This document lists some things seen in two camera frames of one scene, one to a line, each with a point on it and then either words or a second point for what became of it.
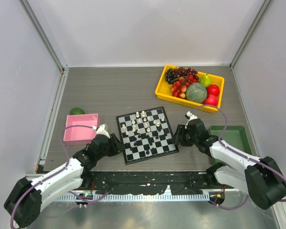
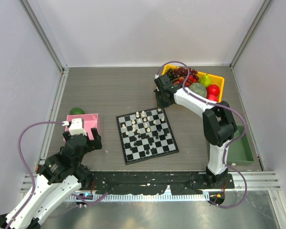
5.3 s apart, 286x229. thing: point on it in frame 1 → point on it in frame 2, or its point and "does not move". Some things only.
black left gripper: (117, 147) → (94, 144)
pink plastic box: (79, 135) does not move
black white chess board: (146, 134) does not move
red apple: (213, 89) does not move
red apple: (211, 99) does not move
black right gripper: (181, 130) → (161, 105)
